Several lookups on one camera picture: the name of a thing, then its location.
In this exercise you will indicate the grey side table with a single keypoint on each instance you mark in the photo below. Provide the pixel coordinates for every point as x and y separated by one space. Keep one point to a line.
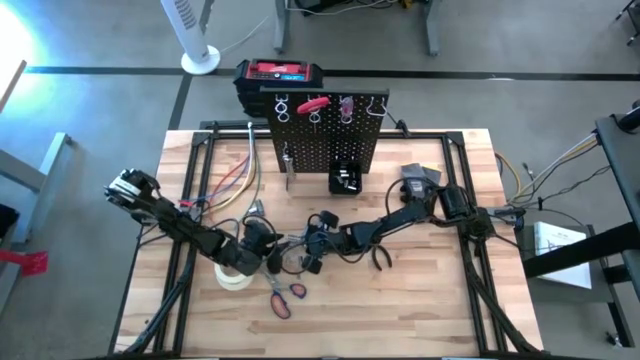
600 285

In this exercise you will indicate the black pegboard bin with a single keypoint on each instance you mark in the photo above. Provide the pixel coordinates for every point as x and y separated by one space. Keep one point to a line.
334 189

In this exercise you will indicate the grey desk leg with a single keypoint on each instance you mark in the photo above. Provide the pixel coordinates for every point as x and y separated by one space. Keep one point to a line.
281 30
433 30

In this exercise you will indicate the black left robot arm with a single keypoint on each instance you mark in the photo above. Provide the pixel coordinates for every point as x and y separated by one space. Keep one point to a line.
185 227

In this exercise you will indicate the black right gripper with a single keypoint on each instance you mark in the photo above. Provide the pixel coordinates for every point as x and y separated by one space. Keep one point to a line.
327 245

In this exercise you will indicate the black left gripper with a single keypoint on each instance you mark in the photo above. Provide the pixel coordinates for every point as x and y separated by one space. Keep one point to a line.
255 245

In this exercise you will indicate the black aluminium table frame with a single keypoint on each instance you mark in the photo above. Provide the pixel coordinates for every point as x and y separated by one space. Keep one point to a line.
425 134

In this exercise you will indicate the chrome wide U hook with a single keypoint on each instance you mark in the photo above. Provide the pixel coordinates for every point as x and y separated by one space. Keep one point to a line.
369 111

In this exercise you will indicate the black perforated pegboard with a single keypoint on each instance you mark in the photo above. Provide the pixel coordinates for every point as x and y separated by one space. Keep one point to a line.
320 140

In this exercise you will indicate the red floor item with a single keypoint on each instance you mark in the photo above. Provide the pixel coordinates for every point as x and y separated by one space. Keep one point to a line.
32 261

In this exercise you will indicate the black office chair base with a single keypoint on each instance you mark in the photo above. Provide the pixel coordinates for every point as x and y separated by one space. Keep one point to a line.
634 10

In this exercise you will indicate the chrome combination wrench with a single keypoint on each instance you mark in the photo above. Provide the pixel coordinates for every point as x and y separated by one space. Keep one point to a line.
290 172
289 186
288 162

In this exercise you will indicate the chrome J hook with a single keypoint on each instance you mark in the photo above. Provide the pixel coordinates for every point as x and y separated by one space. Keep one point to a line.
285 147

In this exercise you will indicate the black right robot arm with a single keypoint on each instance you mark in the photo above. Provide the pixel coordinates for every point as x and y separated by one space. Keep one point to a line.
395 222

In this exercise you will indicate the large chrome socket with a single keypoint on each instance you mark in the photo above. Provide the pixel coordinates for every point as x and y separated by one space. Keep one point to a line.
256 207

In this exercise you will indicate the white tower fan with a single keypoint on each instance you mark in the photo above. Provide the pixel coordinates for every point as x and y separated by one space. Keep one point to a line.
200 62

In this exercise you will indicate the black work gloves with tag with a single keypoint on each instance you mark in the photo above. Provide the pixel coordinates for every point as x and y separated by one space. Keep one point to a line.
415 172

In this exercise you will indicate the black side stand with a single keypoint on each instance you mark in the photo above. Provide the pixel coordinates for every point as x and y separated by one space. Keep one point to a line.
620 160

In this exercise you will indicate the red black toolbox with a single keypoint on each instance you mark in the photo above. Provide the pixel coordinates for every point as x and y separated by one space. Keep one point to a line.
277 70

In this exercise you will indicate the light grey bench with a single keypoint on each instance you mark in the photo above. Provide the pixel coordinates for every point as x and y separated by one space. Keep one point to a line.
52 160

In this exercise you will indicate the white booklet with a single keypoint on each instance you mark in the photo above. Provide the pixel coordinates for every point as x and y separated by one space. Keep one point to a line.
555 235

